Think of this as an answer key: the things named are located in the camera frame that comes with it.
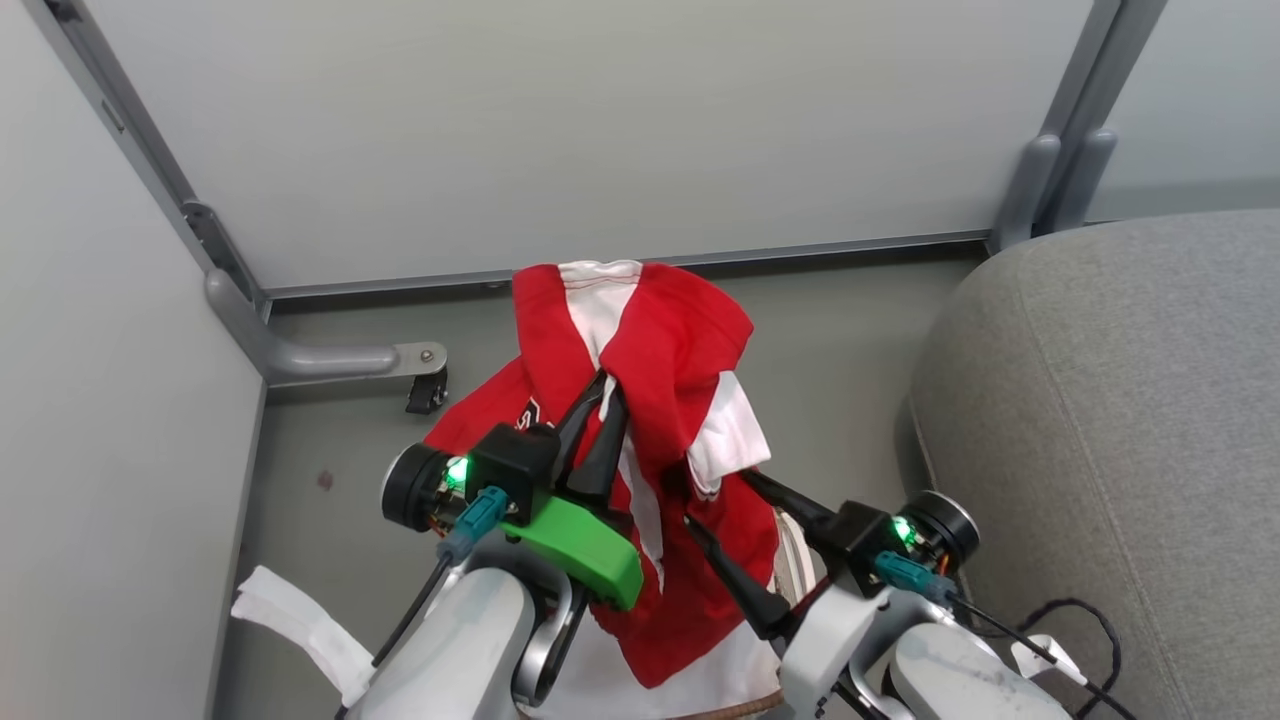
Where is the grey metal partition foot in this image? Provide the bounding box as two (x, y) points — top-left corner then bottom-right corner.
(204, 268), (449, 387)

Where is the grey partition bottom rail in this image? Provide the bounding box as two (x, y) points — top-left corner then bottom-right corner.
(264, 230), (993, 301)

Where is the red and white garment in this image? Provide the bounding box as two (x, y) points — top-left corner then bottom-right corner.
(424, 260), (783, 691)

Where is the white paper tag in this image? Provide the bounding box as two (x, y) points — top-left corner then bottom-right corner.
(1008, 634), (1089, 688)

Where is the grey fabric sofa seat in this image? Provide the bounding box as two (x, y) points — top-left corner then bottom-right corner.
(905, 208), (1280, 720)

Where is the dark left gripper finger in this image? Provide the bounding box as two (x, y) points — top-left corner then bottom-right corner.
(553, 370), (609, 471)
(566, 384), (629, 506)

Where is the grey partition frame post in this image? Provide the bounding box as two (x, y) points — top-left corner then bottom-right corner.
(22, 0), (273, 323)

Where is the white cloth strip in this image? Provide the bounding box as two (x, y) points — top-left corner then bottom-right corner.
(230, 565), (376, 709)

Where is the grey double partition post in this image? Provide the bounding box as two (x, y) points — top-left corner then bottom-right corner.
(988, 0), (1169, 253)

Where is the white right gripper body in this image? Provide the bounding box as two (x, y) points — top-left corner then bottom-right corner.
(778, 585), (893, 720)

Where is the black caster wheel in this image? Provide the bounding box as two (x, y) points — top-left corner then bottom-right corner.
(405, 367), (450, 415)

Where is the black cable with teal plug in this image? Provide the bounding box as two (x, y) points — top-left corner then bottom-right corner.
(874, 550), (1143, 720)
(371, 486), (511, 668)

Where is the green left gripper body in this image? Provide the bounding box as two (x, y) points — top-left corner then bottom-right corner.
(498, 493), (645, 612)

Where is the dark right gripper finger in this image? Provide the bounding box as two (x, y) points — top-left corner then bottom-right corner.
(738, 468), (839, 536)
(684, 514), (793, 641)

